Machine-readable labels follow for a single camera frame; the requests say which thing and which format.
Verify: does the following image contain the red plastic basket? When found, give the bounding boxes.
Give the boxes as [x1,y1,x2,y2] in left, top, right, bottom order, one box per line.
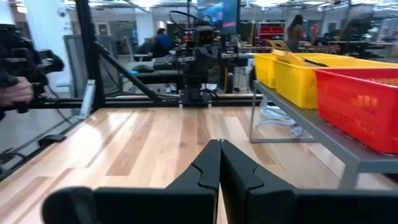
[313,67,398,156]

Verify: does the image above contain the red storage bins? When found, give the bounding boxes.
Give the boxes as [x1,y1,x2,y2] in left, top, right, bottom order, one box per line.
[259,24,286,41]

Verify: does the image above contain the person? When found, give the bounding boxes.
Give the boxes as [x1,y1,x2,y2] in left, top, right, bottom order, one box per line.
[285,14,308,53]
[136,27,174,59]

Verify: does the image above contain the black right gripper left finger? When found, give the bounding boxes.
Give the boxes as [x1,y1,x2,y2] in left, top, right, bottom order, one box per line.
[166,139,221,191]

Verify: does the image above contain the dark grey desk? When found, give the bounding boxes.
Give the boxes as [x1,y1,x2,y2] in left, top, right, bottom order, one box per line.
[132,68,185,85]

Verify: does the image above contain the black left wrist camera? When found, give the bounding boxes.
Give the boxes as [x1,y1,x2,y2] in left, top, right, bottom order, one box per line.
[194,26,216,47]

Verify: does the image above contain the silver bracket strip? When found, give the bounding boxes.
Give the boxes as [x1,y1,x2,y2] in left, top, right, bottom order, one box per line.
[78,79,96,121]

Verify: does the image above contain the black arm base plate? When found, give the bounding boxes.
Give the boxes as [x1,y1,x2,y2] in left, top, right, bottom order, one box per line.
[178,92,213,109]

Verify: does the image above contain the grey perforated metal shelf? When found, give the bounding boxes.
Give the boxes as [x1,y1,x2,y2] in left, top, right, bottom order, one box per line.
[248,80,398,190]

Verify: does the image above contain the black stand beam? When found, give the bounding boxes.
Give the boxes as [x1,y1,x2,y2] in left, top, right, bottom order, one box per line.
[75,0,164,109]

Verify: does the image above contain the white lamp cable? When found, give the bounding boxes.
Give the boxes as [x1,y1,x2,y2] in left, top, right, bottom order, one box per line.
[255,95,307,138]

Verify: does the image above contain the yellow plastic basket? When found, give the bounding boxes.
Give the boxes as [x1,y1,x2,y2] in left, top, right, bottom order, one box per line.
[273,57,398,110]
[254,52,355,89]

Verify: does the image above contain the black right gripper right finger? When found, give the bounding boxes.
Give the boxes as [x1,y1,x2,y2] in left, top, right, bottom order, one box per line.
[219,139,297,192]

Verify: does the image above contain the person's hand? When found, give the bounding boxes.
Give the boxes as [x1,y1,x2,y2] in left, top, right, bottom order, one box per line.
[0,76,34,108]

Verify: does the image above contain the black computer mouse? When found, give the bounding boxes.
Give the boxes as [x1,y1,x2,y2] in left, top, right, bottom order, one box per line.
[132,63,155,74]

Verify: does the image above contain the monitor with blue screen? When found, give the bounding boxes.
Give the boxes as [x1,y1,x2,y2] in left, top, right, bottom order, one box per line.
[197,0,241,35]

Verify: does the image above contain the black table edge bracket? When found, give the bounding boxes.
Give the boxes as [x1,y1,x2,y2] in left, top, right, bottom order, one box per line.
[38,134,67,147]

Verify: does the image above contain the black keyboard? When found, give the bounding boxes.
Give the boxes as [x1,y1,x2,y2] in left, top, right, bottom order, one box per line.
[151,55,177,70]

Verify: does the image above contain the large Crayola crayon box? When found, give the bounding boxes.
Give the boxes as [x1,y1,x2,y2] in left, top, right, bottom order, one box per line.
[269,40,305,67]

